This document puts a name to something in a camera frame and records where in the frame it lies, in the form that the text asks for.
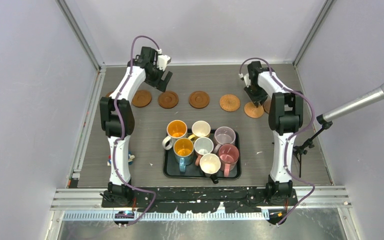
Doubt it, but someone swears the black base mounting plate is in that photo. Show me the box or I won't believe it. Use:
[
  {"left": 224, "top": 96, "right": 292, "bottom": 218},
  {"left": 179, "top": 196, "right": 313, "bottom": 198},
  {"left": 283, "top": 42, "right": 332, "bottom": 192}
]
[{"left": 100, "top": 186, "right": 298, "bottom": 214}]

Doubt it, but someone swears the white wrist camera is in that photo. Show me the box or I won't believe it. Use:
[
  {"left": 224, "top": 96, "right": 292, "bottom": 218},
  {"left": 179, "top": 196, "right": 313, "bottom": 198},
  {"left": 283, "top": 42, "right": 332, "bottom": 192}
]
[
  {"left": 156, "top": 54, "right": 172, "bottom": 72},
  {"left": 238, "top": 73, "right": 252, "bottom": 88}
]

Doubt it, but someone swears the white mug black handle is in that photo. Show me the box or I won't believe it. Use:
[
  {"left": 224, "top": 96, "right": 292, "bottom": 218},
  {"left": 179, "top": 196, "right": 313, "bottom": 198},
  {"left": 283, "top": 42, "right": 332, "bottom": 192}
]
[{"left": 199, "top": 153, "right": 221, "bottom": 184}]

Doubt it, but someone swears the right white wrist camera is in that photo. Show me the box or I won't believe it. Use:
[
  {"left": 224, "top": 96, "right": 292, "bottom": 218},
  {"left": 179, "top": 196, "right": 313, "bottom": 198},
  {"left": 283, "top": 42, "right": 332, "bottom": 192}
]
[{"left": 238, "top": 73, "right": 252, "bottom": 88}]

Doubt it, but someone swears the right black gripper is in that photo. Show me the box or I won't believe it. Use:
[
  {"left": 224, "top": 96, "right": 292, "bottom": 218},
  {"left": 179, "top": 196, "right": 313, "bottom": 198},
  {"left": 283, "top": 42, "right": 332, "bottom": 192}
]
[{"left": 243, "top": 83, "right": 268, "bottom": 107}]

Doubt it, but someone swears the white mug orange inside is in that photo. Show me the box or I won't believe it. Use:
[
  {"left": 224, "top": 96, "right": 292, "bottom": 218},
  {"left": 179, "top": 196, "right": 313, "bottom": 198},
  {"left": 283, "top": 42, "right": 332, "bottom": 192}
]
[{"left": 161, "top": 120, "right": 188, "bottom": 151}]

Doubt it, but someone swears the woven rattan coaster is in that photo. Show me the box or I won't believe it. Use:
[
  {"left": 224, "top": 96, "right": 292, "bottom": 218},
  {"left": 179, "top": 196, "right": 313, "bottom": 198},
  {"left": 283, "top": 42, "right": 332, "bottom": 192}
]
[
  {"left": 243, "top": 102, "right": 265, "bottom": 119},
  {"left": 219, "top": 94, "right": 241, "bottom": 112}
]

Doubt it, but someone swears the cream mug yellow handle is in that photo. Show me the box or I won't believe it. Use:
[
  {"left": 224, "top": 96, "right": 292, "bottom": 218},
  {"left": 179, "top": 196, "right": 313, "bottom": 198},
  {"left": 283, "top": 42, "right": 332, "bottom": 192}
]
[{"left": 188, "top": 120, "right": 211, "bottom": 142}]

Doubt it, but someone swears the blue mug orange inside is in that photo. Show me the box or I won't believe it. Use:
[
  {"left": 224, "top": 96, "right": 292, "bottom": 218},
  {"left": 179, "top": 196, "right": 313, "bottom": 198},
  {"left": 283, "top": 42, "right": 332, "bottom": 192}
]
[{"left": 173, "top": 137, "right": 194, "bottom": 173}]

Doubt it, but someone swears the black serving tray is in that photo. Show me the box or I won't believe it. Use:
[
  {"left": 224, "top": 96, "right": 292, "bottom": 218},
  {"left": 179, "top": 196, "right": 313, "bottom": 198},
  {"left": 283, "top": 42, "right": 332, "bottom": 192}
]
[{"left": 163, "top": 148, "right": 242, "bottom": 184}]

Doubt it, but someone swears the lilac mug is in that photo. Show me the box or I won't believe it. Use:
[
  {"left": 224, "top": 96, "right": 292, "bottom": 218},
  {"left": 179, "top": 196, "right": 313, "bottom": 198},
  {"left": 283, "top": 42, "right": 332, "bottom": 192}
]
[{"left": 213, "top": 126, "right": 236, "bottom": 154}]

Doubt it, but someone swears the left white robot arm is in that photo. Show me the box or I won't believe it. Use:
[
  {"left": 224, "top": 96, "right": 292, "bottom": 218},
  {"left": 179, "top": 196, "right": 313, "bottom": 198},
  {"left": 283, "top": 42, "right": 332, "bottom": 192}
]
[{"left": 99, "top": 46, "right": 173, "bottom": 207}]

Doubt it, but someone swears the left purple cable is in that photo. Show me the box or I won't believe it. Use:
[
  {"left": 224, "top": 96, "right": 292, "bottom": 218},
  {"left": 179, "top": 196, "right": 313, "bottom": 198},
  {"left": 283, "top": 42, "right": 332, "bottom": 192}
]
[{"left": 111, "top": 35, "right": 163, "bottom": 227}]

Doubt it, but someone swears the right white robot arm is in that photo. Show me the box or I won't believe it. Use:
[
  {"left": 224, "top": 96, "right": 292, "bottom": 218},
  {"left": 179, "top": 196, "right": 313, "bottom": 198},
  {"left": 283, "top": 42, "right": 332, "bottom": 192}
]
[{"left": 243, "top": 61, "right": 304, "bottom": 205}]

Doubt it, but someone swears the silver microphone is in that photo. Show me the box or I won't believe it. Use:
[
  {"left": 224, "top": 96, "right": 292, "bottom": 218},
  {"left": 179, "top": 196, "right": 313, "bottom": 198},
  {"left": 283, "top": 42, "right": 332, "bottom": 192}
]
[{"left": 316, "top": 83, "right": 384, "bottom": 125}]

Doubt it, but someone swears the white mug pink handle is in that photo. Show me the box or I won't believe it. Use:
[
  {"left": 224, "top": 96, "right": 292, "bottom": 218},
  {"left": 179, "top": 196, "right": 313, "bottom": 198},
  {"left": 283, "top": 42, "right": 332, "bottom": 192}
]
[{"left": 194, "top": 137, "right": 214, "bottom": 166}]

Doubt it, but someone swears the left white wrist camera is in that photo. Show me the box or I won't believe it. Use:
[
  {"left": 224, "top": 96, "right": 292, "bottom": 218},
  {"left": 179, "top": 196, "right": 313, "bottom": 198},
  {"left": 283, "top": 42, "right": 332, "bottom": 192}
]
[{"left": 156, "top": 54, "right": 172, "bottom": 72}]

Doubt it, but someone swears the dark brown wooden coaster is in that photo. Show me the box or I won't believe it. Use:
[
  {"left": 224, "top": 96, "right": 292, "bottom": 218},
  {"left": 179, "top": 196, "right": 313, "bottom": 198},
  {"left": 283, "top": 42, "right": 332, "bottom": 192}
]
[{"left": 262, "top": 98, "right": 271, "bottom": 114}]

